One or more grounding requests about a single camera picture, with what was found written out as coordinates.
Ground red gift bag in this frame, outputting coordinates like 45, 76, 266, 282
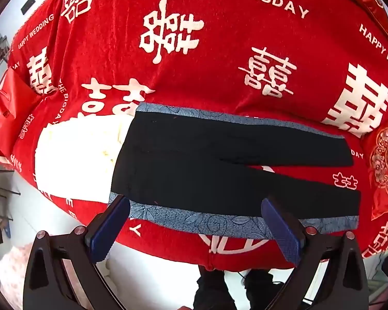
0, 69, 44, 159

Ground red printed blanket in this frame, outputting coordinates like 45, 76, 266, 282
6, 0, 388, 272

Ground person's right leg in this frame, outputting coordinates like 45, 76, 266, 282
244, 268, 287, 310

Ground red pillow with gold pattern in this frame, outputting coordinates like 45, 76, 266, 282
362, 121, 388, 220

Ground cream fuzzy cloth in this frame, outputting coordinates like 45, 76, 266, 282
35, 116, 131, 205

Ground black pants with blue stripes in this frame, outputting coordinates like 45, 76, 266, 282
109, 102, 362, 239

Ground pink patterned rug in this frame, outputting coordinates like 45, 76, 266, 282
0, 245, 36, 310

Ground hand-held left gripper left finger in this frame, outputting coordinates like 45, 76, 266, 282
23, 195, 131, 310

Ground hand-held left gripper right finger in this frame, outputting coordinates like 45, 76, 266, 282
261, 195, 370, 310

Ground red satin pillow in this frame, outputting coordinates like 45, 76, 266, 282
301, 0, 388, 39

